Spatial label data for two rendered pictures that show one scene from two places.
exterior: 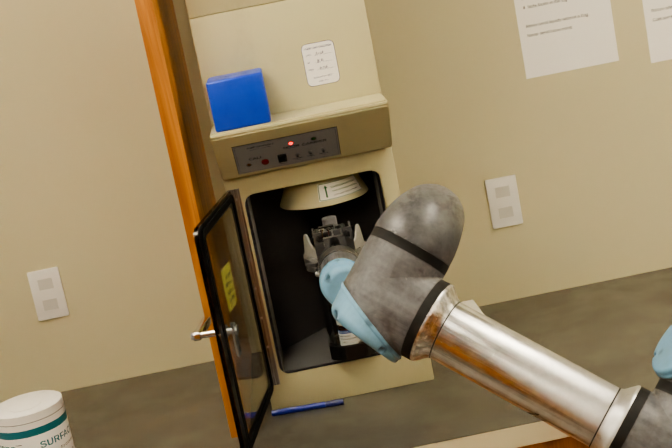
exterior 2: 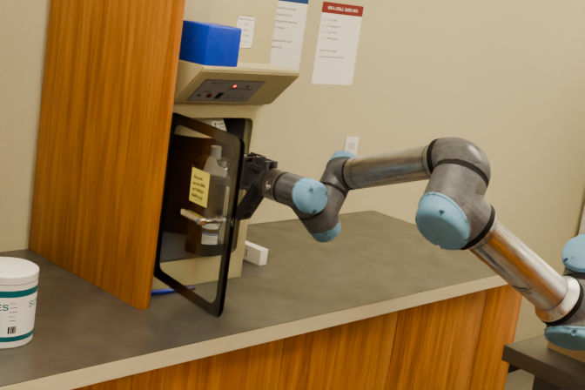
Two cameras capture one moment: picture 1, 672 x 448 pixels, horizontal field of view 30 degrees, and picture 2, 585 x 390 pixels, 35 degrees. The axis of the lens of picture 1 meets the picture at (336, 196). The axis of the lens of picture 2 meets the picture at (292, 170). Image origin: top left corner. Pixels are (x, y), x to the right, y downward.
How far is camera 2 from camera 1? 163 cm
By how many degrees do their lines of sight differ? 45
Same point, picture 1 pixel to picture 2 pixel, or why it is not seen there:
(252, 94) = (232, 43)
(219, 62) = (189, 10)
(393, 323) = (475, 223)
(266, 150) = (218, 87)
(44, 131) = not seen: outside the picture
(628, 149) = (287, 137)
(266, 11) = not seen: outside the picture
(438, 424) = (293, 305)
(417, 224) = (485, 162)
